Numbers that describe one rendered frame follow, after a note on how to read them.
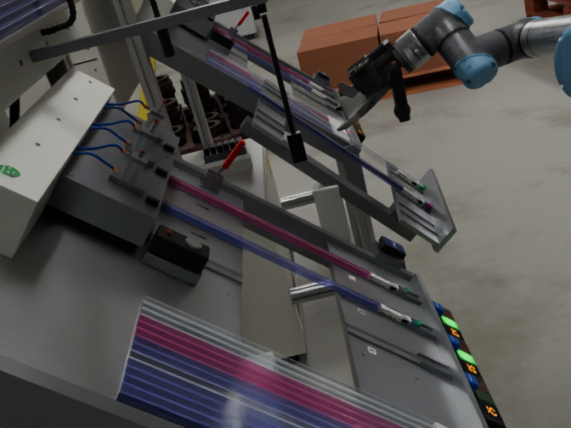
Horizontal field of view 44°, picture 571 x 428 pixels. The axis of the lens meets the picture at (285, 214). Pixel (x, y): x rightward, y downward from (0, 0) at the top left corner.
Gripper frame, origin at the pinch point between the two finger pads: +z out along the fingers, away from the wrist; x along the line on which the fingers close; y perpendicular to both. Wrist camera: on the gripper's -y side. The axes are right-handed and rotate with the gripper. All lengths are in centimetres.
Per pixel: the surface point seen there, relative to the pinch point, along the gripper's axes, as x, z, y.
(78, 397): 100, 16, 22
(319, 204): 3.0, 15.1, -11.5
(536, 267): -81, -4, -112
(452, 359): 58, 0, -27
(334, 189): 3.0, 10.3, -10.9
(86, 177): 67, 17, 34
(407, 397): 72, 5, -18
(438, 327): 48, 1, -27
